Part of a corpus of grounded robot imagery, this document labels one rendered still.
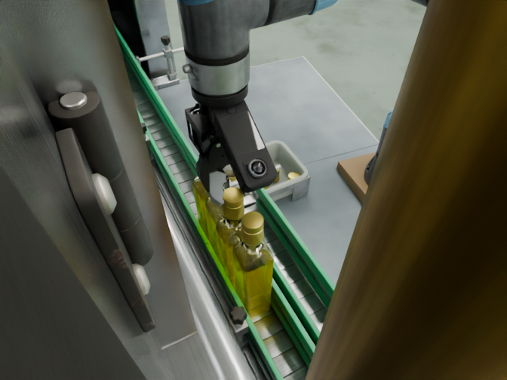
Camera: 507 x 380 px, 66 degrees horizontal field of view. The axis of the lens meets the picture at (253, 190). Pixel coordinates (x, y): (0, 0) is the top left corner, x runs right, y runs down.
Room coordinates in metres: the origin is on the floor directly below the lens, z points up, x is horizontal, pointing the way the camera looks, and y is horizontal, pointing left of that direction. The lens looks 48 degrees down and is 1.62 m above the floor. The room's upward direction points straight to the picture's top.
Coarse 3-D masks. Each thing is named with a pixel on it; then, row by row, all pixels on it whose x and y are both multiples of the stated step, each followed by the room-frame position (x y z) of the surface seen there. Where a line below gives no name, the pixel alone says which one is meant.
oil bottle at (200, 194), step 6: (198, 180) 0.50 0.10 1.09; (192, 186) 0.51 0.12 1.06; (198, 186) 0.49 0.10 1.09; (198, 192) 0.48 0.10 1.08; (204, 192) 0.48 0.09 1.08; (198, 198) 0.48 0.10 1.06; (204, 198) 0.47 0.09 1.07; (198, 204) 0.49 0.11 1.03; (198, 210) 0.50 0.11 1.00; (204, 210) 0.47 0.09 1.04; (198, 216) 0.50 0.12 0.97; (204, 216) 0.47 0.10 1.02; (204, 222) 0.47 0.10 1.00; (204, 228) 0.48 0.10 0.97
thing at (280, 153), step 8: (272, 144) 0.88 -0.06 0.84; (280, 144) 0.88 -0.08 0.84; (272, 152) 0.88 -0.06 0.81; (280, 152) 0.88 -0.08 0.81; (288, 152) 0.85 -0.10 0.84; (272, 160) 0.88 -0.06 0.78; (280, 160) 0.87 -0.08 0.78; (288, 160) 0.84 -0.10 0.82; (296, 160) 0.81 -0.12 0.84; (224, 168) 0.81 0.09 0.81; (288, 168) 0.83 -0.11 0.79; (296, 168) 0.80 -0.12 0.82; (304, 168) 0.78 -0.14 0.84; (280, 176) 0.81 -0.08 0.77; (304, 176) 0.75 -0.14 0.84; (272, 184) 0.78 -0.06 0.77; (280, 184) 0.72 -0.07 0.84; (288, 184) 0.72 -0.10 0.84
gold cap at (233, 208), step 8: (224, 192) 0.40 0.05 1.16; (232, 192) 0.40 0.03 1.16; (240, 192) 0.40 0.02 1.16; (224, 200) 0.39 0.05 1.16; (232, 200) 0.39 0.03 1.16; (240, 200) 0.39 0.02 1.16; (224, 208) 0.39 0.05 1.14; (232, 208) 0.38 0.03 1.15; (240, 208) 0.39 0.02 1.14; (232, 216) 0.38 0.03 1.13; (240, 216) 0.39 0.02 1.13
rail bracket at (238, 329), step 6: (234, 306) 0.29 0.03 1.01; (234, 312) 0.28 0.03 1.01; (240, 312) 0.28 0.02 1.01; (246, 312) 0.28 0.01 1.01; (234, 318) 0.27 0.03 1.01; (240, 318) 0.27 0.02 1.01; (246, 318) 0.27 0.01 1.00; (234, 324) 0.26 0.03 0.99; (240, 324) 0.26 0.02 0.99; (246, 324) 0.27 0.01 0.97; (234, 330) 0.26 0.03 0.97; (240, 330) 0.26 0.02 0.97; (246, 330) 0.27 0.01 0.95; (234, 336) 0.28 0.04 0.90; (240, 336) 0.27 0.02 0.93; (246, 336) 0.28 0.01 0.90; (240, 342) 0.27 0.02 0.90; (246, 342) 0.27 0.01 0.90; (240, 348) 0.26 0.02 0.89
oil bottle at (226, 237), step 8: (224, 216) 0.41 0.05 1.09; (216, 224) 0.41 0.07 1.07; (224, 224) 0.40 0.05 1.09; (216, 232) 0.41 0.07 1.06; (224, 232) 0.38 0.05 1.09; (232, 232) 0.38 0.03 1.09; (240, 232) 0.38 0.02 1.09; (224, 240) 0.37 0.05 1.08; (232, 240) 0.37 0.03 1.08; (224, 248) 0.37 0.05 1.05; (224, 256) 0.38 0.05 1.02; (224, 264) 0.38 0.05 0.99; (232, 272) 0.37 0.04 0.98; (232, 280) 0.37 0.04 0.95
